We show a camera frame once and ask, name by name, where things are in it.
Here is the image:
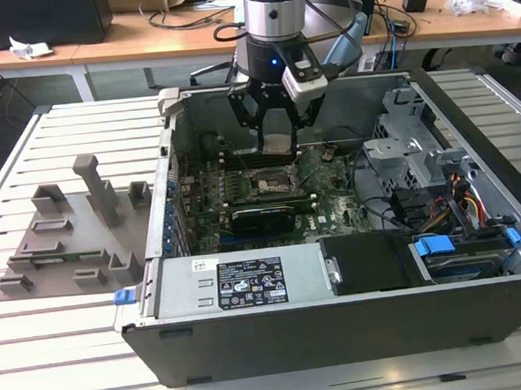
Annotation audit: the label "grey case release latch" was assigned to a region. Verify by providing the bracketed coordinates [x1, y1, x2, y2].
[155, 86, 191, 119]

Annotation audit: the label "black power adapter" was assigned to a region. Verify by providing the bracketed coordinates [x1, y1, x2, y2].
[389, 17, 412, 37]

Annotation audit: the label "black plastic bay cover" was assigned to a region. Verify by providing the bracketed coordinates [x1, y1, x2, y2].
[318, 227, 435, 299]

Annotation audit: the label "wire locking lever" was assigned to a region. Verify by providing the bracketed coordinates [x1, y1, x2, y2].
[232, 147, 251, 176]

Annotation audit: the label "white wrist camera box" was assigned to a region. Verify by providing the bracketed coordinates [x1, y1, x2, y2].
[272, 38, 330, 105]

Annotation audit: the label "thin black wire arc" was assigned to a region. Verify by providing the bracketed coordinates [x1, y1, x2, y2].
[325, 124, 363, 153]

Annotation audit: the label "green motherboard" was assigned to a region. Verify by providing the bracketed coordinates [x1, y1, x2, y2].
[176, 141, 378, 256]

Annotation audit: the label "red yellow power wires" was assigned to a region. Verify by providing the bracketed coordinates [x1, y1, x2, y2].
[419, 196, 455, 235]
[447, 169, 488, 233]

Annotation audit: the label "wooden desk white frame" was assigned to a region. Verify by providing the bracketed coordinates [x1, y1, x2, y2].
[69, 0, 521, 93]
[0, 13, 94, 109]

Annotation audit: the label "CPU socket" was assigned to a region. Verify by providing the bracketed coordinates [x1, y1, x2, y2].
[245, 164, 299, 200]

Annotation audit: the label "crumpled white paper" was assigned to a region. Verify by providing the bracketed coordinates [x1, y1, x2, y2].
[8, 33, 55, 62]

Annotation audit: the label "black office chair base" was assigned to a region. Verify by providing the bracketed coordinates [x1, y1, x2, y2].
[188, 61, 239, 88]

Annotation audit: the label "metal socket cover frame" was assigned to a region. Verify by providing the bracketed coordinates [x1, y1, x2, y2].
[286, 146, 327, 188]

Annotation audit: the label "silver drive cage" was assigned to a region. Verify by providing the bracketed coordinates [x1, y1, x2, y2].
[359, 82, 480, 199]

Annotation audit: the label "black camera cable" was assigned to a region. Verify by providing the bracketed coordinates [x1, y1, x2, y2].
[211, 20, 252, 44]
[301, 0, 367, 81]

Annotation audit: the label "black graphics card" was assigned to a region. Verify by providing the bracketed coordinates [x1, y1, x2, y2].
[229, 204, 298, 240]

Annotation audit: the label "blue hanging cable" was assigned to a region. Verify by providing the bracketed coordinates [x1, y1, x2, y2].
[389, 31, 401, 71]

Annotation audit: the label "black open PC case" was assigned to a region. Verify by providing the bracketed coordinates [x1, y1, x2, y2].
[98, 60, 521, 390]

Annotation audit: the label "green RAM stick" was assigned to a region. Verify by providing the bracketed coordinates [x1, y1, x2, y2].
[32, 251, 102, 266]

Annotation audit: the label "grey parts rack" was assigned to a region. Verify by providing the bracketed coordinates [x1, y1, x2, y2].
[0, 151, 160, 303]

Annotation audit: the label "hard disk blue carrier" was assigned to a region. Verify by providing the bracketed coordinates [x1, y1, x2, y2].
[407, 227, 521, 287]

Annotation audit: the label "pale blue face mask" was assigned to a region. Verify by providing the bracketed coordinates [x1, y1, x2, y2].
[230, 4, 247, 28]

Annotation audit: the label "large black computer tower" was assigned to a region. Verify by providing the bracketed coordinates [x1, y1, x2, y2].
[0, 0, 115, 51]

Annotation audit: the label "thick black wire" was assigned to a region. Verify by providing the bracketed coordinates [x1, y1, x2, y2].
[347, 145, 419, 239]

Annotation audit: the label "silver power supply unit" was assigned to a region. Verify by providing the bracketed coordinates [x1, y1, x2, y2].
[152, 242, 339, 322]

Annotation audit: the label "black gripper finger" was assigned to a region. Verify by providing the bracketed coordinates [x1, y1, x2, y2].
[225, 83, 268, 157]
[284, 93, 330, 154]

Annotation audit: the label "black drive connector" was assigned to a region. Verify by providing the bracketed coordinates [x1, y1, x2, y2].
[389, 186, 427, 223]

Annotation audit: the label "black chair wheels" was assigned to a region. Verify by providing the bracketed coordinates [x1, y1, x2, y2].
[493, 41, 521, 65]

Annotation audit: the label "silver CPU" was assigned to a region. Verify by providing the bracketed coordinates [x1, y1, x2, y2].
[260, 131, 293, 155]

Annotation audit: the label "blue plastic latch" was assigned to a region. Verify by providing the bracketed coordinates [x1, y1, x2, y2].
[113, 288, 136, 307]

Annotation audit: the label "white open box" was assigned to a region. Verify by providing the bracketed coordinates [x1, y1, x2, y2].
[485, 0, 521, 21]

